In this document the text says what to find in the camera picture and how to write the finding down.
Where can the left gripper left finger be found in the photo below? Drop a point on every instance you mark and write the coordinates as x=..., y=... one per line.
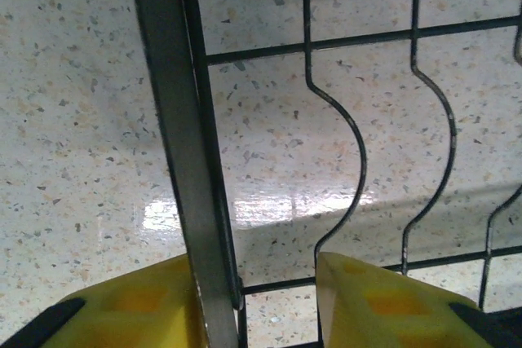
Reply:
x=122, y=315

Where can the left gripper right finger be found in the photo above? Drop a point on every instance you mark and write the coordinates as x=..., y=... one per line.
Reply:
x=387, y=315

